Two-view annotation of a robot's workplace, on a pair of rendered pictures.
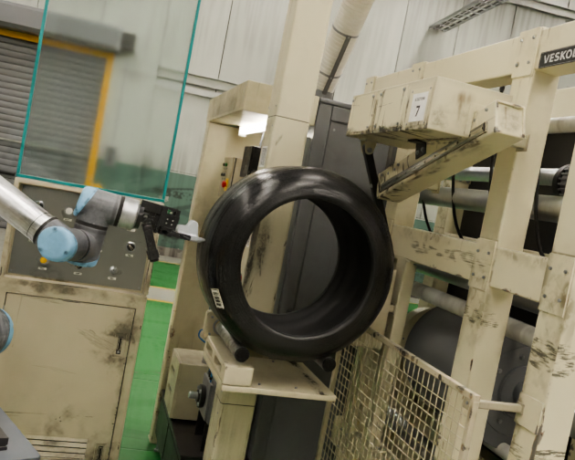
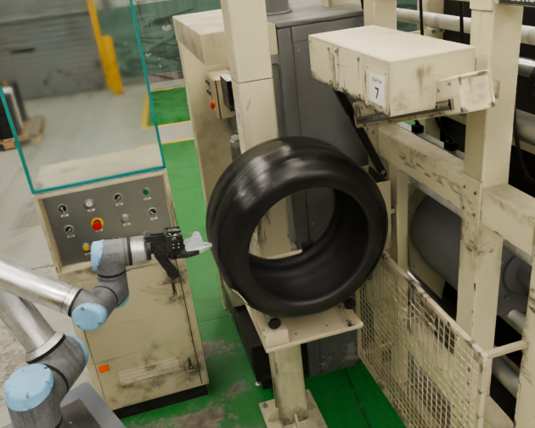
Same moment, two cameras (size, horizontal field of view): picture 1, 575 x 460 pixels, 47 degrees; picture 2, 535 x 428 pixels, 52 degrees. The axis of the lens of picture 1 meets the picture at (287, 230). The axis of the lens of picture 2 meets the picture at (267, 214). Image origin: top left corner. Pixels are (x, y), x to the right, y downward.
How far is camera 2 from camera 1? 0.78 m
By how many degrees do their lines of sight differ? 23
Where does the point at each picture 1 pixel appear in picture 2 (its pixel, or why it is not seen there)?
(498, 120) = (464, 96)
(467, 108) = (429, 80)
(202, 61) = not seen: outside the picture
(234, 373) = (273, 339)
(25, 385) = (114, 339)
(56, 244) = (88, 319)
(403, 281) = (398, 186)
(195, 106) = not seen: outside the picture
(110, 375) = (176, 311)
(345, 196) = (326, 177)
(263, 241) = not seen: hidden behind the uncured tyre
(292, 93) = (247, 56)
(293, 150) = (265, 109)
